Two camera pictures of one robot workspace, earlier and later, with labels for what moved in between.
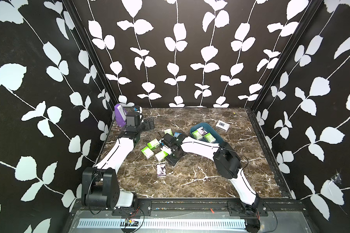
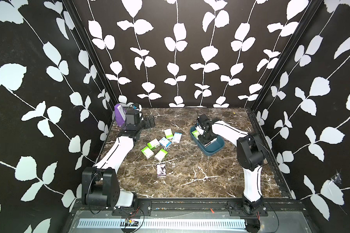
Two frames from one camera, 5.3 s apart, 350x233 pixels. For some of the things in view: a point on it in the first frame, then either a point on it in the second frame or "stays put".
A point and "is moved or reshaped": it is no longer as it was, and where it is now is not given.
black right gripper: (170, 161) to (203, 141)
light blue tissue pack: (166, 149) is moved or reshaped
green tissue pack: (161, 155) stays put
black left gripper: (147, 126) stays put
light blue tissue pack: (176, 134) stays put
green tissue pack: (168, 131) stays put
